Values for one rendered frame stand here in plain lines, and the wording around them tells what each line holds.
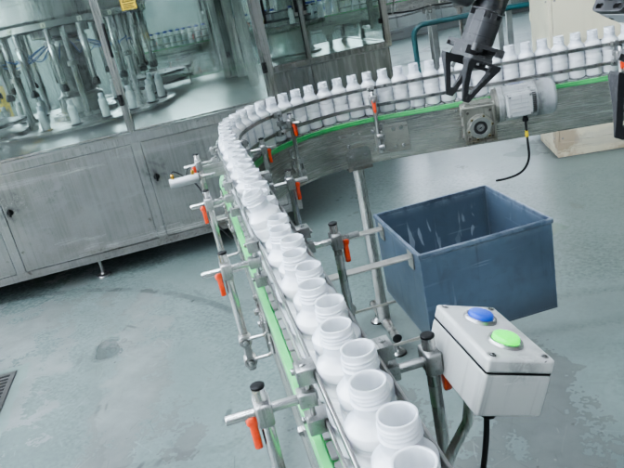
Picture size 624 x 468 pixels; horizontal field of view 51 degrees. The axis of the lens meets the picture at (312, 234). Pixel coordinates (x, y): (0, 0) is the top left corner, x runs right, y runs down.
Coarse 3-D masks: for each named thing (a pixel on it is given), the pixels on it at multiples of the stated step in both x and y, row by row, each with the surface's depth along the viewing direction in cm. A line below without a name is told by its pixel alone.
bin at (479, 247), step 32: (480, 192) 169; (384, 224) 156; (416, 224) 168; (448, 224) 170; (480, 224) 172; (512, 224) 159; (544, 224) 140; (384, 256) 165; (416, 256) 137; (448, 256) 138; (480, 256) 139; (512, 256) 141; (544, 256) 143; (416, 288) 144; (448, 288) 140; (480, 288) 142; (512, 288) 144; (544, 288) 146; (416, 320) 151
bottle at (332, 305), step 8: (320, 296) 78; (328, 296) 78; (336, 296) 78; (320, 304) 78; (328, 304) 78; (336, 304) 78; (344, 304) 77; (320, 312) 76; (328, 312) 75; (336, 312) 75; (344, 312) 76; (320, 320) 76; (312, 336) 79; (360, 336) 77; (320, 344) 76; (320, 352) 77
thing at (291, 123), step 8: (616, 40) 236; (616, 56) 231; (616, 64) 237; (368, 88) 248; (376, 96) 244; (280, 112) 235; (376, 112) 246; (280, 120) 237; (288, 120) 231; (376, 120) 247; (280, 128) 237; (296, 128) 233; (376, 128) 248; (384, 136) 254; (296, 144) 235; (296, 152) 236; (296, 160) 238; (304, 160) 239; (304, 168) 240
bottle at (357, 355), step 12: (348, 348) 67; (360, 348) 67; (372, 348) 65; (348, 360) 65; (360, 360) 64; (372, 360) 65; (348, 372) 65; (384, 372) 68; (348, 396) 65; (348, 408) 66
